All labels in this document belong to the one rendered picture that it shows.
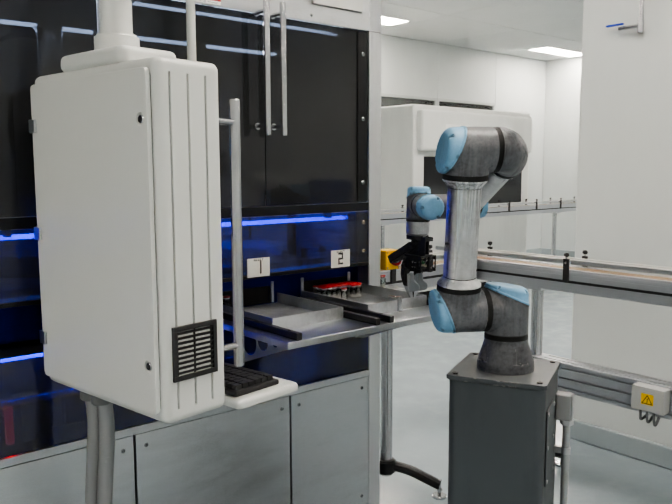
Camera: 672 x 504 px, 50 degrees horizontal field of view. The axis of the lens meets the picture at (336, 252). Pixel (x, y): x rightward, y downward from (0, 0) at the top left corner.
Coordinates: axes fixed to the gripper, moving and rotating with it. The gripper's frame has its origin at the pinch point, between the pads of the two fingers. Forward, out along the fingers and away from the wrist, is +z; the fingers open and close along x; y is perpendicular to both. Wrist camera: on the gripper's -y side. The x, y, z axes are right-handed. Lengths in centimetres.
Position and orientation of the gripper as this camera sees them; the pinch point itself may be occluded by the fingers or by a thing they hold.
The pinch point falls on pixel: (411, 295)
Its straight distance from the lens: 235.0
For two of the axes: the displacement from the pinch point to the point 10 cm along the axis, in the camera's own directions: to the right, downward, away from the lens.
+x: 7.6, -0.7, 6.4
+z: -0.1, 9.9, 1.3
